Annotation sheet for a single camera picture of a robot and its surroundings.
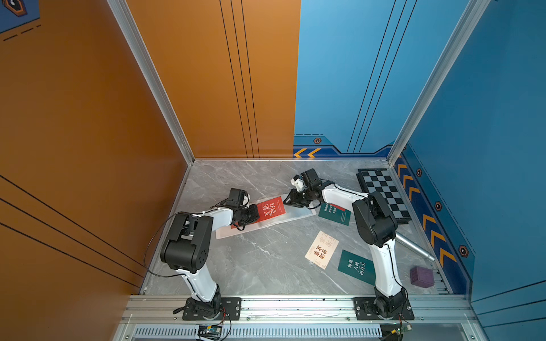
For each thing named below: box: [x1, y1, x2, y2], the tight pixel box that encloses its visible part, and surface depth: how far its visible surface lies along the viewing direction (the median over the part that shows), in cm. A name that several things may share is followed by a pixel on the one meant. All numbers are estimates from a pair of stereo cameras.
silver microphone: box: [394, 231, 436, 262], surface depth 87 cm
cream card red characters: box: [304, 230, 340, 270], surface depth 89 cm
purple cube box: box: [409, 266, 435, 289], surface depth 78 cm
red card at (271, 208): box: [256, 196, 287, 222], surface depth 98 cm
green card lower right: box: [337, 249, 377, 287], surface depth 84 cm
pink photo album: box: [215, 195, 317, 240], surface depth 96 cm
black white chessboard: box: [356, 168, 413, 225], surface depth 105 cm
